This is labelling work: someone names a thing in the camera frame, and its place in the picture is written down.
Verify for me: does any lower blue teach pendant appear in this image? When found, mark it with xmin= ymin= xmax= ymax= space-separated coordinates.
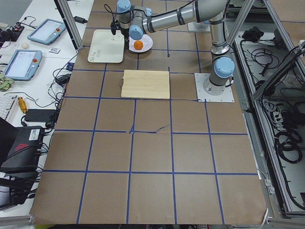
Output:
xmin=4 ymin=50 xmax=42 ymax=81

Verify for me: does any orange fruit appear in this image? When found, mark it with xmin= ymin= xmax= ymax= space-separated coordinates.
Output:
xmin=133 ymin=40 xmax=144 ymax=50

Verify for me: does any black flat power brick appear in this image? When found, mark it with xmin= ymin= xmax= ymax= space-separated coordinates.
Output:
xmin=24 ymin=109 xmax=55 ymax=122

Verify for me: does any beige round ball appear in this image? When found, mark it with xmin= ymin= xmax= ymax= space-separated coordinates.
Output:
xmin=21 ymin=43 xmax=29 ymax=49

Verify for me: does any white round plate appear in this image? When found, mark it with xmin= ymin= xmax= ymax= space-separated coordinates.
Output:
xmin=129 ymin=34 xmax=153 ymax=52

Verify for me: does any aluminium frame post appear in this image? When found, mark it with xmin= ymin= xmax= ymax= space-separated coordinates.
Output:
xmin=54 ymin=0 xmax=84 ymax=51

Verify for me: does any green tape dispenser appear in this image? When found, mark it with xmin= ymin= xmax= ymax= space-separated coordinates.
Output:
xmin=0 ymin=73 xmax=14 ymax=92

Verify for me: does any bamboo cutting board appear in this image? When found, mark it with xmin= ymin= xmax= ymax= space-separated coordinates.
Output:
xmin=121 ymin=70 xmax=170 ymax=99

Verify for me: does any black computer box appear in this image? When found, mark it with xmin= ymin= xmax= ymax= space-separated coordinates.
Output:
xmin=0 ymin=125 xmax=44 ymax=174

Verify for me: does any black power adapter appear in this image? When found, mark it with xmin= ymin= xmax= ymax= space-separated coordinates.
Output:
xmin=73 ymin=16 xmax=88 ymax=24

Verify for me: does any blue teach pendant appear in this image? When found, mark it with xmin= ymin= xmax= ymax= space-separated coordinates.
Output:
xmin=4 ymin=50 xmax=42 ymax=81
xmin=27 ymin=19 xmax=66 ymax=45

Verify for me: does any upper blue teach pendant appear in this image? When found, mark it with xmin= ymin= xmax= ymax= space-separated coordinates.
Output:
xmin=27 ymin=19 xmax=66 ymax=45

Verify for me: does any cream bear tray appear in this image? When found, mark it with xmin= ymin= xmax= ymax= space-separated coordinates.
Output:
xmin=87 ymin=30 xmax=124 ymax=63

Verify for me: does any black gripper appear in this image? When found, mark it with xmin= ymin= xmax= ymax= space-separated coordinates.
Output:
xmin=120 ymin=28 xmax=129 ymax=50

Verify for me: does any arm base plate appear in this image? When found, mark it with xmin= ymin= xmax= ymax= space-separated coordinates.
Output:
xmin=194 ymin=73 xmax=234 ymax=103
xmin=187 ymin=21 xmax=211 ymax=33

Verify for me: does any white keyboard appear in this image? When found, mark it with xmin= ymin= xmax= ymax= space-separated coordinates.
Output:
xmin=0 ymin=94 xmax=18 ymax=121

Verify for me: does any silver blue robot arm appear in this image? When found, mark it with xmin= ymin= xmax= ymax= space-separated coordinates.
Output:
xmin=111 ymin=0 xmax=230 ymax=56

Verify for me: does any small white card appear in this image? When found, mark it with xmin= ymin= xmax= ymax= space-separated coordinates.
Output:
xmin=49 ymin=48 xmax=60 ymax=53

